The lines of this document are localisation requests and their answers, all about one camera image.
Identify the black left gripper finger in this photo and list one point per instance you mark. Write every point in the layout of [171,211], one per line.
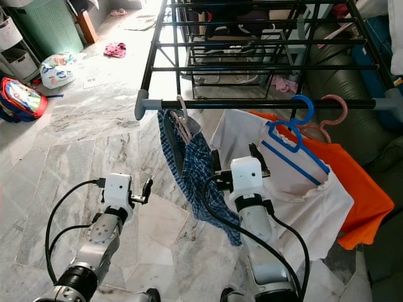
[147,187]

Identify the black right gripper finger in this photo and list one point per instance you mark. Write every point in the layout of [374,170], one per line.
[216,162]
[256,154]

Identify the blue plaid shorts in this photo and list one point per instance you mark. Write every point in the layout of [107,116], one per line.
[195,182]

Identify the pale pink plastic hanger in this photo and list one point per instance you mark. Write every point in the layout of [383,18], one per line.
[184,123]

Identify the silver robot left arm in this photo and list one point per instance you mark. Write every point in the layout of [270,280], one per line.
[97,236]

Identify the blue plastic hanger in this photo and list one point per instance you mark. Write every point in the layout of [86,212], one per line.
[296,135]

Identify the black metal drying rack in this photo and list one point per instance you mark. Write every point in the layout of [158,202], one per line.
[252,104]

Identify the light pink cloth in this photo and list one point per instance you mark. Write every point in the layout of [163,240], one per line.
[283,83]

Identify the white t-shirt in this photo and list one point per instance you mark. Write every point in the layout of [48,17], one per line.
[315,207]

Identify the grey robot left leg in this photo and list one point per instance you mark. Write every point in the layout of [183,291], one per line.
[151,296]

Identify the orange garment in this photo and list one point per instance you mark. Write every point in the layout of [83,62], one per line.
[359,195]

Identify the pink paper slip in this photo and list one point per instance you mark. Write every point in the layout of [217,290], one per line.
[92,82]

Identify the dark green sofa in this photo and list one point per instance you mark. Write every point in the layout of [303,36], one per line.
[384,163]

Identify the blue pen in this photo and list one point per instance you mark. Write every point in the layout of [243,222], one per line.
[55,96]

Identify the dark garment on rack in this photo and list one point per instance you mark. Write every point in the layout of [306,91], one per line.
[227,19]

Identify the magenta cloth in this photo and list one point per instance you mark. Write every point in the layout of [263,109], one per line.
[114,50]

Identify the printed white plastic bag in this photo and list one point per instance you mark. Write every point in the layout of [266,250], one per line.
[60,70]

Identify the red blue backpack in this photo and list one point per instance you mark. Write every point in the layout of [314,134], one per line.
[22,100]

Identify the dark blue fabric bundle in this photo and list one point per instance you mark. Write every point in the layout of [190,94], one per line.
[374,56]

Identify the grey floor cloth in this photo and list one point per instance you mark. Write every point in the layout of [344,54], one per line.
[141,22]

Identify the white storage shelf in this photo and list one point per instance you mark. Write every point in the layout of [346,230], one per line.
[16,44]

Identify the small pink cloth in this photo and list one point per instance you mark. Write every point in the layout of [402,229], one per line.
[118,12]

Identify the white pillow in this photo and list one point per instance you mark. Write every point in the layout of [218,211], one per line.
[395,38]

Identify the green ribbed cabinet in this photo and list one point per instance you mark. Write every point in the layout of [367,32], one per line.
[53,25]

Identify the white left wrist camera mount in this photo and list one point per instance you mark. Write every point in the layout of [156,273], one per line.
[118,190]

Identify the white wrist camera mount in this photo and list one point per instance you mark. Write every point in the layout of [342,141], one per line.
[247,176]
[118,190]

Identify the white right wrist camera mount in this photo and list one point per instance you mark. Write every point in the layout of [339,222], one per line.
[247,176]

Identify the brown wooden post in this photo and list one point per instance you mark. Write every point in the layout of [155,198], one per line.
[87,25]

